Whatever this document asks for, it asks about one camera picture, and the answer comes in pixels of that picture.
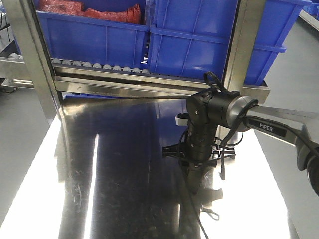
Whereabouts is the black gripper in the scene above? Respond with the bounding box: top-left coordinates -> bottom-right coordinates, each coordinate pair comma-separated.
162,121 -> 235,169

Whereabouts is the brake pad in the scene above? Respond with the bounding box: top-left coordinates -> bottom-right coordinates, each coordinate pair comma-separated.
186,164 -> 203,194

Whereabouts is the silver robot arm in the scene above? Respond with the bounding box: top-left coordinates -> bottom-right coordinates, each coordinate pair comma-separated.
162,88 -> 319,194

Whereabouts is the right blue plastic bin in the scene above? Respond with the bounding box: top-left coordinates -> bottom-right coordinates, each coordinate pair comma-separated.
147,0 -> 311,86

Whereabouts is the blue plastic bin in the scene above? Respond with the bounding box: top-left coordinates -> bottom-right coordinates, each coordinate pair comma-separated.
34,0 -> 150,68
147,0 -> 311,86

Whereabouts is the red mesh bag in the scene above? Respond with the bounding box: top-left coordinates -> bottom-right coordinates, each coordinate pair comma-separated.
38,0 -> 142,24

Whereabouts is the roller track with wheels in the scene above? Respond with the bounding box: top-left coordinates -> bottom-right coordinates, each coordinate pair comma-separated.
51,58 -> 150,74

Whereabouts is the left blue plastic bin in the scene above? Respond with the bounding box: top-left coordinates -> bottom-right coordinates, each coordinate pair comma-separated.
34,0 -> 150,68

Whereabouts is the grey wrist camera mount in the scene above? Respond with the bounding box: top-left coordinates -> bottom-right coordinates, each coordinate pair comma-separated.
175,113 -> 189,126

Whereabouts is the stainless steel rack frame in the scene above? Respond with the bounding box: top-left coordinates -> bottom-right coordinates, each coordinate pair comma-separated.
0,0 -> 270,123

